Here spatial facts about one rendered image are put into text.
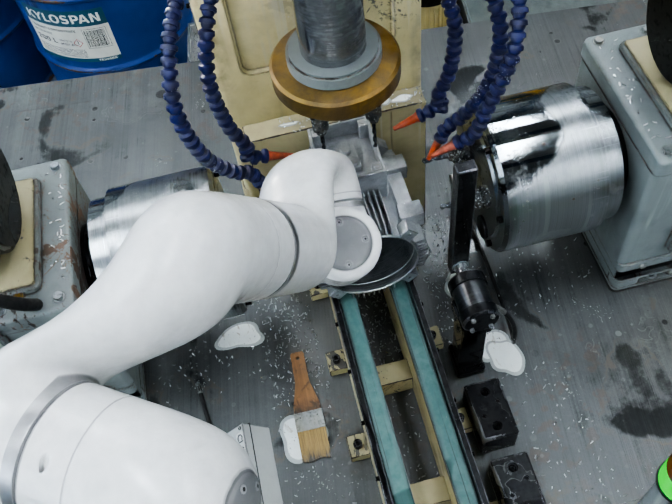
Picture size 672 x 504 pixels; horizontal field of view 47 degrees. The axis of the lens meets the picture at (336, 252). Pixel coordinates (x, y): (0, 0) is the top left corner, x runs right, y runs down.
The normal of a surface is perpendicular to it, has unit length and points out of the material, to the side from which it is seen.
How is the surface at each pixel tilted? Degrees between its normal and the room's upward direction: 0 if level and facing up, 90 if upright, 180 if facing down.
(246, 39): 90
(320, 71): 0
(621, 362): 0
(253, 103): 90
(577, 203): 69
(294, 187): 18
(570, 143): 28
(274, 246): 77
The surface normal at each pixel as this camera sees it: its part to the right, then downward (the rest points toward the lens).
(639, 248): 0.22, 0.80
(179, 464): 0.14, -0.65
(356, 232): 0.05, -0.10
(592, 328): -0.09, -0.55
